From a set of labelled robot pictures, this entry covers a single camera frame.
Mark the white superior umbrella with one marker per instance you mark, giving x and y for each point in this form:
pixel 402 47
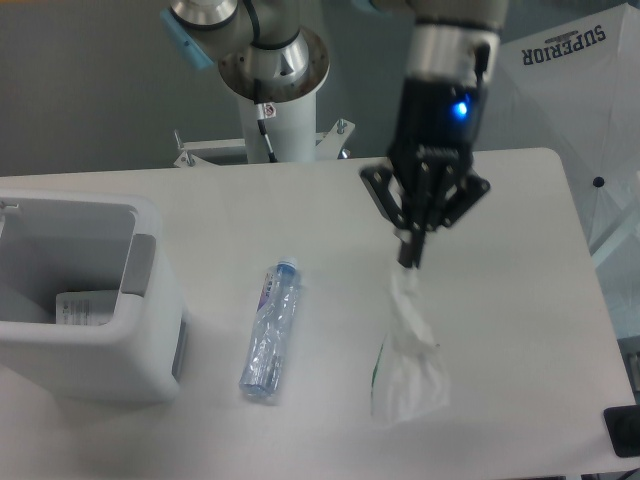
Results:
pixel 574 89

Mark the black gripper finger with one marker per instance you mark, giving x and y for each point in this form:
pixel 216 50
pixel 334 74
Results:
pixel 443 197
pixel 377 179

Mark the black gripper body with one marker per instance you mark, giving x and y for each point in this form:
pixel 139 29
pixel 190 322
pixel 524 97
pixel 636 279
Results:
pixel 437 126

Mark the clear plastic bag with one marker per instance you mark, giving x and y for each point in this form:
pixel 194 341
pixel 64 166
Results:
pixel 409 379

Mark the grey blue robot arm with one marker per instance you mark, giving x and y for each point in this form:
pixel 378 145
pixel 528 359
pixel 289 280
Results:
pixel 452 41

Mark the white label packet in bin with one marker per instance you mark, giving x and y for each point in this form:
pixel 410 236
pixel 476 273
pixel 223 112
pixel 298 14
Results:
pixel 85 308

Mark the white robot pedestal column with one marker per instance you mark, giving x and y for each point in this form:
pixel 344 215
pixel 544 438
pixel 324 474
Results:
pixel 276 91

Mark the white plastic trash can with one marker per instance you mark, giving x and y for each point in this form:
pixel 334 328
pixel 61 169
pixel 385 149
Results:
pixel 54 242

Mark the crushed clear plastic bottle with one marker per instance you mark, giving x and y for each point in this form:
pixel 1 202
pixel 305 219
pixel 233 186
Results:
pixel 271 331

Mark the black device at table edge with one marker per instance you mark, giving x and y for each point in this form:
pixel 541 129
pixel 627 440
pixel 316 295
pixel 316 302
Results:
pixel 622 424

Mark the white mounting bracket frame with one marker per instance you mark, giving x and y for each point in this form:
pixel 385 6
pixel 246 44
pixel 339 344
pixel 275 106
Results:
pixel 329 145

